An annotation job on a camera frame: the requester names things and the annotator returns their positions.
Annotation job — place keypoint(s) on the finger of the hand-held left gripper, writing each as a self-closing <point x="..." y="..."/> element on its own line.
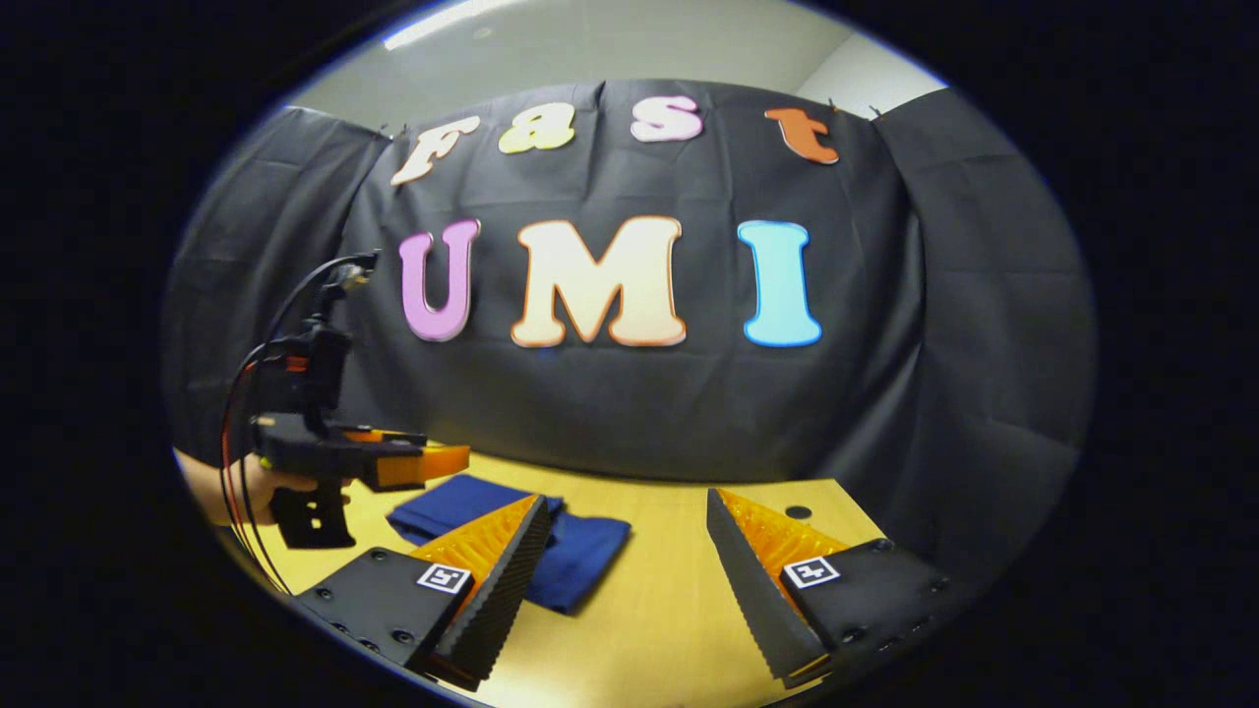
<point x="423" y="464"/>

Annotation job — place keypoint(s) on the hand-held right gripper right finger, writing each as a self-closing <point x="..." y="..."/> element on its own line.
<point x="752" y="600"/>

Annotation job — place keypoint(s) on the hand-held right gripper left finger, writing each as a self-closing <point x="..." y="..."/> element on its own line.
<point x="511" y="580"/>

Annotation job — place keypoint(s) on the blue jeans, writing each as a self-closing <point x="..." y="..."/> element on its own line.
<point x="590" y="560"/>

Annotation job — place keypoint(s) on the black backdrop cloth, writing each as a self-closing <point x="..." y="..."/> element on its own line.
<point x="629" y="413"/>

